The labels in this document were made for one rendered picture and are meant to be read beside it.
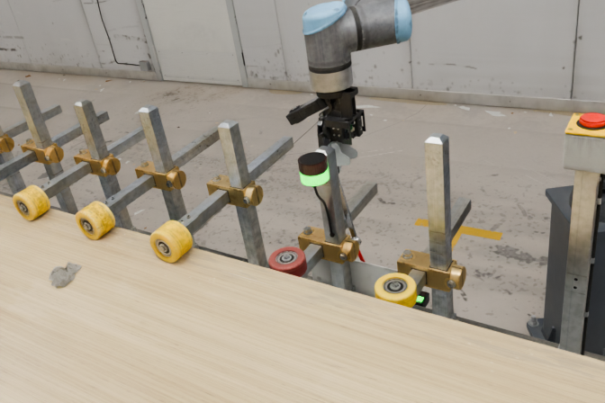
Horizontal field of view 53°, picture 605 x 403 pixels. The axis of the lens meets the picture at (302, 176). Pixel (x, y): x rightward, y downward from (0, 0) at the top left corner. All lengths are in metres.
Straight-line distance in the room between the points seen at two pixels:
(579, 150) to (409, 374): 0.45
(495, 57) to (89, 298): 3.13
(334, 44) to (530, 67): 2.84
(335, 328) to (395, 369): 0.14
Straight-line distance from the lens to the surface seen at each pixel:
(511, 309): 2.51
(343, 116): 1.30
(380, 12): 1.25
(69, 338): 1.30
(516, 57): 3.98
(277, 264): 1.29
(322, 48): 1.23
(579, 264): 1.20
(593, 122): 1.05
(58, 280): 1.45
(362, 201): 1.56
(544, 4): 3.86
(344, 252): 1.38
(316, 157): 1.25
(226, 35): 4.87
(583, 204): 1.13
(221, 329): 1.19
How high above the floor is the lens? 1.68
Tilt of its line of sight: 29 degrees down
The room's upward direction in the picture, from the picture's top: 9 degrees counter-clockwise
